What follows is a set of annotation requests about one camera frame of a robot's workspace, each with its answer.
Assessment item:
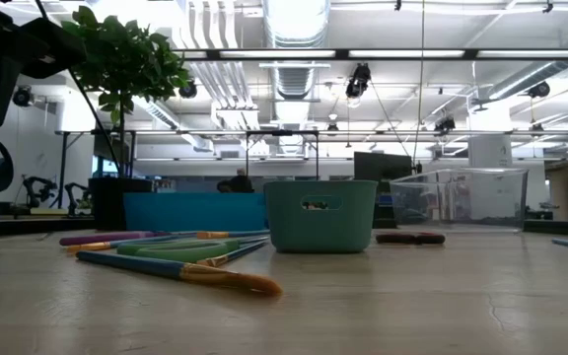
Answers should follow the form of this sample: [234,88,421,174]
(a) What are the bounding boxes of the purple scissors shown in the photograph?
[59,230,201,248]

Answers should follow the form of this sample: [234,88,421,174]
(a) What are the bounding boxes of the green scissors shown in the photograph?
[115,235,271,264]

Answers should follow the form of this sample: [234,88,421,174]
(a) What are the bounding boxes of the small teal basket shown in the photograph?
[263,179,379,254]

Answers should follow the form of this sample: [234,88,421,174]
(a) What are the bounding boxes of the red black scissors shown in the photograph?
[375,231,447,247]

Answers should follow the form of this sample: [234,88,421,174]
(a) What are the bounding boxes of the green potted plant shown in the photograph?
[60,4,191,232]

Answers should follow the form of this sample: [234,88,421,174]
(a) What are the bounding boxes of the blue rectangular bin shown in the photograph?
[123,191,268,233]

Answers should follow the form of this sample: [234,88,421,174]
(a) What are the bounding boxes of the person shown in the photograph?
[216,167,255,194]

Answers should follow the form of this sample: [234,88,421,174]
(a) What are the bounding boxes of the black monitor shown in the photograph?
[353,151,413,182]

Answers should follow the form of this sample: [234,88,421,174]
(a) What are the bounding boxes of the clear plastic container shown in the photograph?
[390,167,530,234]

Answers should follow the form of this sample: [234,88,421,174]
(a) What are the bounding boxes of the black aluminium table frame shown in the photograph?
[0,216,568,237]

